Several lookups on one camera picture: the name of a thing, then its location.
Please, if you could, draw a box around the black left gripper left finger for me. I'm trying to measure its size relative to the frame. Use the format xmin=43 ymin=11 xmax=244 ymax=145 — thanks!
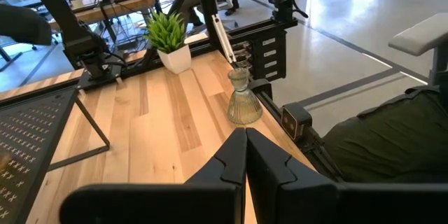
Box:
xmin=58 ymin=127 xmax=248 ymax=224

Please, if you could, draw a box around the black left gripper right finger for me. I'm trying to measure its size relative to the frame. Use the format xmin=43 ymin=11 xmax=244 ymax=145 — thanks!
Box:
xmin=246 ymin=128 xmax=448 ymax=224

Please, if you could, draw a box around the clear ribbed glass candle holder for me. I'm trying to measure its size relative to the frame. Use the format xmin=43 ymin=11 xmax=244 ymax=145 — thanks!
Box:
xmin=227 ymin=67 xmax=263 ymax=125

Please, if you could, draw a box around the green plant in white pot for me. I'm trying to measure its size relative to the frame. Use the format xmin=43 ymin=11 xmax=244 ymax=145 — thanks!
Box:
xmin=143 ymin=9 xmax=193 ymax=75

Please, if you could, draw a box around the black perforated metal shelf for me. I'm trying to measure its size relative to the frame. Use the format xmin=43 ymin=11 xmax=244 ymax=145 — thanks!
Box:
xmin=0 ymin=85 xmax=111 ymax=224

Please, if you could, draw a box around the black small drawer cabinet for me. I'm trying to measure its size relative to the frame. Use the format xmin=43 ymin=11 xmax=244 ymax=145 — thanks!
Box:
xmin=232 ymin=29 xmax=288 ymax=81

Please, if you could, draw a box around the silver aluminium profile strip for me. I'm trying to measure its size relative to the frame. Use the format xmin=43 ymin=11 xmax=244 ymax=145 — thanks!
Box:
xmin=211 ymin=13 xmax=237 ymax=64

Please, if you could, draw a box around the grey office chair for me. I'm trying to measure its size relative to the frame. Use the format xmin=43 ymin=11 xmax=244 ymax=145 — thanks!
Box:
xmin=387 ymin=13 xmax=448 ymax=88

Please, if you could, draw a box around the wooden background desk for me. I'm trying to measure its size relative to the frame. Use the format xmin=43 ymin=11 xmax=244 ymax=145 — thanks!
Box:
xmin=48 ymin=0 xmax=158 ymax=26

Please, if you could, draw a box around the black table-edge camera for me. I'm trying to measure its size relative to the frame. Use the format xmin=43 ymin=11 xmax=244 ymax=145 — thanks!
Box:
xmin=281 ymin=102 xmax=313 ymax=141

